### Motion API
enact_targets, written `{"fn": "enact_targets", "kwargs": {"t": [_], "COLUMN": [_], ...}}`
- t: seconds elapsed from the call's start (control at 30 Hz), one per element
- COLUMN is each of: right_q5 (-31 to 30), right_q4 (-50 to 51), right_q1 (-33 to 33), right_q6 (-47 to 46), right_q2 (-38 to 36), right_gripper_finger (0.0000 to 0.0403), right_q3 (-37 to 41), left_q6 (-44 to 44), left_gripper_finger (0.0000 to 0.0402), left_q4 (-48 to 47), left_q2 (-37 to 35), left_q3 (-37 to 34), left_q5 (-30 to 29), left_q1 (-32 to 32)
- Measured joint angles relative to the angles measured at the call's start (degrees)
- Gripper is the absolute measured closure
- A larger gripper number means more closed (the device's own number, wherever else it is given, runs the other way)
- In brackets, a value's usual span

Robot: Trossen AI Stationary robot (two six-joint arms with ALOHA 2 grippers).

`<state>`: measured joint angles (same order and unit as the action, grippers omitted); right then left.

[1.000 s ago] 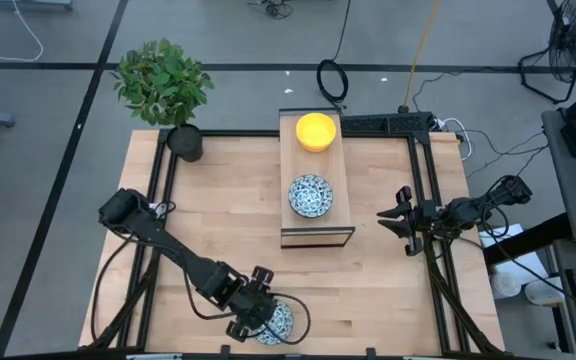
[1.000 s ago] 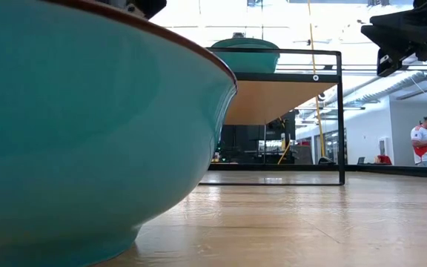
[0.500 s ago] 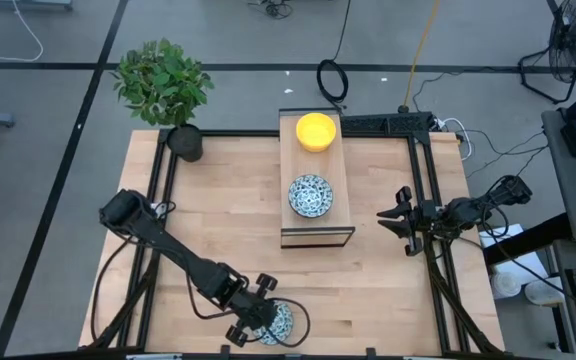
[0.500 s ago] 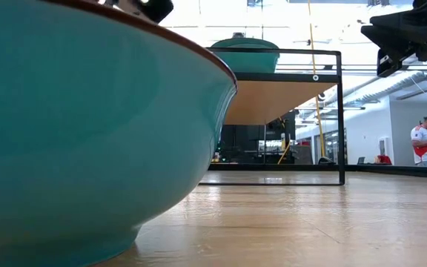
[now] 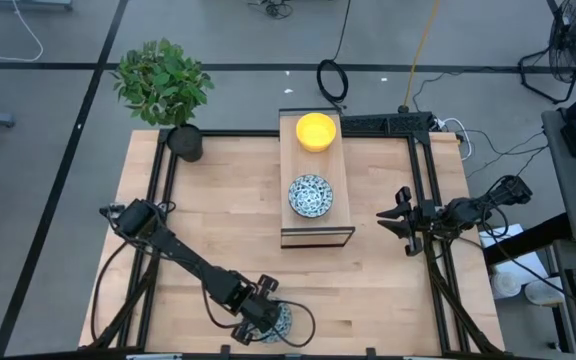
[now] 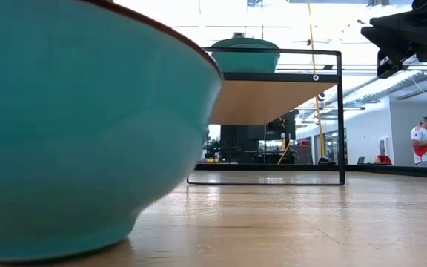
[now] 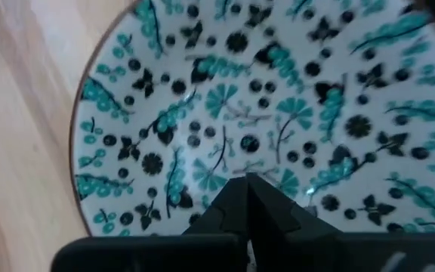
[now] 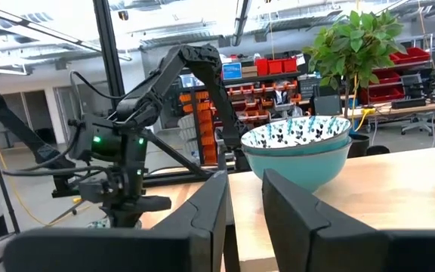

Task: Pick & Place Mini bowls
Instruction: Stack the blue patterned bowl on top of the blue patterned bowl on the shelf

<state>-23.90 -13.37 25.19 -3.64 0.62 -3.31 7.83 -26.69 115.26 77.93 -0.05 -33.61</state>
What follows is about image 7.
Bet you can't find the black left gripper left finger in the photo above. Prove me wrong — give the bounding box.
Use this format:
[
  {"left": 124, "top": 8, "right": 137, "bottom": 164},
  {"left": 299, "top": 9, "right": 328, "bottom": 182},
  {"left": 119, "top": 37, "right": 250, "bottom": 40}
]
[{"left": 181, "top": 174, "right": 250, "bottom": 240}]

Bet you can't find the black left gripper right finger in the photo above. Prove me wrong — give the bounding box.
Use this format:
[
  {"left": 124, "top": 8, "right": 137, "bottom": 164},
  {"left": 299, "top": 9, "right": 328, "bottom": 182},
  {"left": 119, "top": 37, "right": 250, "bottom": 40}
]
[{"left": 246, "top": 173, "right": 342, "bottom": 272}]

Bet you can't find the teal floral patterned bowl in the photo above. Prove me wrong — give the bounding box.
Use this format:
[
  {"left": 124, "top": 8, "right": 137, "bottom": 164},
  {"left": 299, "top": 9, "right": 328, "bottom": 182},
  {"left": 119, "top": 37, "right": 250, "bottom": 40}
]
[{"left": 68, "top": 0, "right": 435, "bottom": 238}]

